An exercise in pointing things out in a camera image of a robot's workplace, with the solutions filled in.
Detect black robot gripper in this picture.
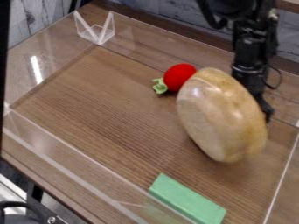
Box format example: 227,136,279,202
231,63,275,122

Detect light wooden bowl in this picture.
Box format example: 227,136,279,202
176,67,267,163

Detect red plush strawberry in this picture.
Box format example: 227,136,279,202
153,63,197,95

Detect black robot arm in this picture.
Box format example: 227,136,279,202
195,0,283,122

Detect green rectangular block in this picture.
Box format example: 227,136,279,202
148,173,227,224

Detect clear acrylic corner bracket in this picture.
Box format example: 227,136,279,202
73,11,114,46

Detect clear acrylic front wall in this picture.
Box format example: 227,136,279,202
1,109,193,224

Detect black vertical foreground post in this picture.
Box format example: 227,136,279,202
0,0,10,154

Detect black table leg bracket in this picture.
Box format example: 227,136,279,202
25,182,78,224

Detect black cable bottom left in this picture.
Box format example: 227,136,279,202
0,200,38,224

